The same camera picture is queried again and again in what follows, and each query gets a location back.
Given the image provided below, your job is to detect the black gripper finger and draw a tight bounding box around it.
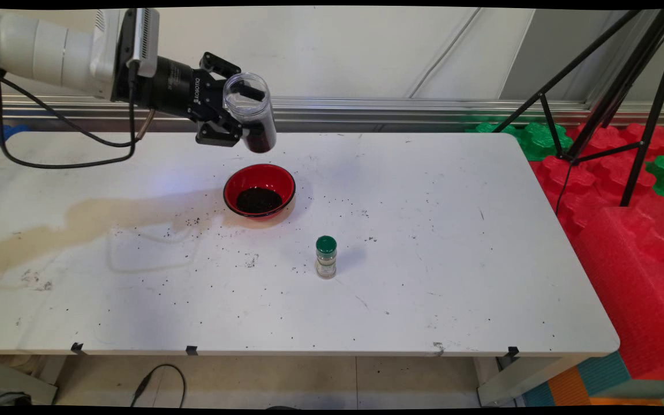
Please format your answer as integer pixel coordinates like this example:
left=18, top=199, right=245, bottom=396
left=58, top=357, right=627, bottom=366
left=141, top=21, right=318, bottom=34
left=195, top=112, right=244, bottom=148
left=198, top=51, right=242, bottom=87

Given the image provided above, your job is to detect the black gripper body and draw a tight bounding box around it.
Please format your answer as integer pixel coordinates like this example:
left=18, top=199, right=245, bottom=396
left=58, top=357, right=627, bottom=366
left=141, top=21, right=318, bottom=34
left=135, top=55, right=228, bottom=123

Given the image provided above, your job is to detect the clear jar with black seeds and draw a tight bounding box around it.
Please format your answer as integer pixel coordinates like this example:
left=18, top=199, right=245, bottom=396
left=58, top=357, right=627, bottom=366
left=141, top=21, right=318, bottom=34
left=222, top=72, right=278, bottom=154

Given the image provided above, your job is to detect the red bowl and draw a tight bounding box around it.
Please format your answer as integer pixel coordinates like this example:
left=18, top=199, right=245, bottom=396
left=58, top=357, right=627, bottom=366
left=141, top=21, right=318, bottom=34
left=223, top=164, right=297, bottom=221

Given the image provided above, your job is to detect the black seed pile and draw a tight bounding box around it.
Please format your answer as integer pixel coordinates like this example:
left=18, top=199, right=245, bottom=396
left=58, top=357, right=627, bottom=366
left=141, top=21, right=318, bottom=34
left=236, top=187, right=283, bottom=215

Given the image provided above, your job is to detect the green-lidded spice jar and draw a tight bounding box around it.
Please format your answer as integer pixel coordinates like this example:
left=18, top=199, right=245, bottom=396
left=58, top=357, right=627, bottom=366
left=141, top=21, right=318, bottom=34
left=315, top=235, right=338, bottom=280

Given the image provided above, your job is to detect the blue object behind table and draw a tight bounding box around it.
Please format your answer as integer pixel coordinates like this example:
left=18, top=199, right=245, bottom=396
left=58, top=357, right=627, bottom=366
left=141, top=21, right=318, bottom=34
left=0, top=124, right=31, bottom=168

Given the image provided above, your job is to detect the grey table leg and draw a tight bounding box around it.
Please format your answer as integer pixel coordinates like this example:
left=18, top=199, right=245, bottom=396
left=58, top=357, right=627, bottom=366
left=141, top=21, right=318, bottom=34
left=476, top=354, right=592, bottom=407
left=0, top=356, right=59, bottom=405

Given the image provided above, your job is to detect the black tripod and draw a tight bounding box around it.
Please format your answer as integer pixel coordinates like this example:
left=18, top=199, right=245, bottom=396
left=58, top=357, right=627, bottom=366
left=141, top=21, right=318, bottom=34
left=491, top=9, right=664, bottom=208

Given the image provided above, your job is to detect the large red foam block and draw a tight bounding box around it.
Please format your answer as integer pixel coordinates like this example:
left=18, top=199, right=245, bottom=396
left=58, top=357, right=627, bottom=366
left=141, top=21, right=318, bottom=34
left=573, top=205, right=664, bottom=381

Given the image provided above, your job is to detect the colourful floor mat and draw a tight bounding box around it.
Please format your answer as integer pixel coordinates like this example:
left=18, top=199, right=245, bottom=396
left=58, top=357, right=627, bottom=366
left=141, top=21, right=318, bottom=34
left=522, top=350, right=664, bottom=407

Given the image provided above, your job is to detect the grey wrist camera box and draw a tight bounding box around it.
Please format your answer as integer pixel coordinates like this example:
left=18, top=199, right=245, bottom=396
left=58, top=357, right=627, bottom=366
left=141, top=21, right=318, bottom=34
left=118, top=7, right=160, bottom=78

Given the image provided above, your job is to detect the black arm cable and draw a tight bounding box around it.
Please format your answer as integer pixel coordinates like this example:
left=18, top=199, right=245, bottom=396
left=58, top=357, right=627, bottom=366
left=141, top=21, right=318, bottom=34
left=0, top=68, right=157, bottom=170

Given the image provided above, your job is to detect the aluminium wall rail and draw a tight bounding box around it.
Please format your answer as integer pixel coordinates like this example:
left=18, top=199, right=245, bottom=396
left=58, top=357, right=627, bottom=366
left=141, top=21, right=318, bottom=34
left=0, top=95, right=664, bottom=129

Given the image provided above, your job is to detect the white wall cable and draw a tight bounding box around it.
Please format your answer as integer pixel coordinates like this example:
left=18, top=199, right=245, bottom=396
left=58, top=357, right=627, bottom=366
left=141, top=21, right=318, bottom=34
left=407, top=7, right=482, bottom=99

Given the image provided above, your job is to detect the black floor cable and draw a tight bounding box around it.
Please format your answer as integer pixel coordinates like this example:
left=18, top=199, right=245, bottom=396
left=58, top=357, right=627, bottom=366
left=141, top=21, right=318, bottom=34
left=130, top=364, right=186, bottom=409

